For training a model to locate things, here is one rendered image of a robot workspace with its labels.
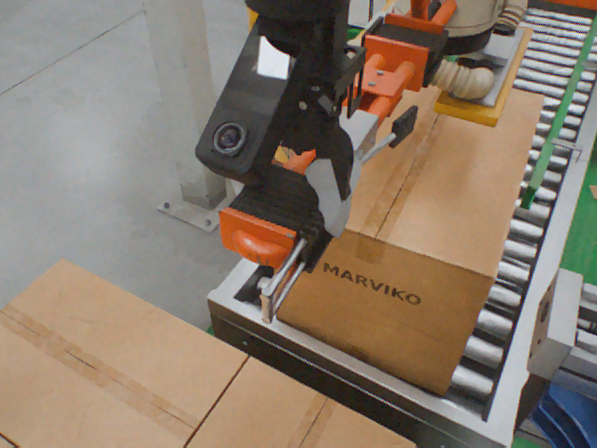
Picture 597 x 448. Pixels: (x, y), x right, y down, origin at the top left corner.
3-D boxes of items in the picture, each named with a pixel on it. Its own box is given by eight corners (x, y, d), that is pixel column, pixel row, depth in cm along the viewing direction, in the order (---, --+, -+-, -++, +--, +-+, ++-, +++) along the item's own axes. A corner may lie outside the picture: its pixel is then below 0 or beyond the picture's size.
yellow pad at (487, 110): (478, 26, 103) (486, 1, 100) (531, 37, 100) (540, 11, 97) (431, 112, 82) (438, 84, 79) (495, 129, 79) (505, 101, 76)
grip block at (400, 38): (375, 50, 75) (381, 10, 71) (441, 66, 72) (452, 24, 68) (354, 77, 70) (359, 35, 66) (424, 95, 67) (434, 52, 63)
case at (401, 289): (364, 179, 160) (379, 59, 131) (496, 218, 147) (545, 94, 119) (276, 326, 122) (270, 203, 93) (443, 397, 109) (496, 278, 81)
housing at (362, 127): (323, 133, 61) (325, 100, 58) (377, 149, 59) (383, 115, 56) (297, 166, 56) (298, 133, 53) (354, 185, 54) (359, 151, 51)
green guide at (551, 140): (597, 8, 247) (605, -12, 241) (621, 12, 244) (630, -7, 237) (518, 208, 150) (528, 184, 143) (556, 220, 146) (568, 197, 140)
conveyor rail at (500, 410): (603, 42, 255) (620, 3, 242) (614, 44, 253) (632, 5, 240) (462, 462, 114) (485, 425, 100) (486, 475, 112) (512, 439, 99)
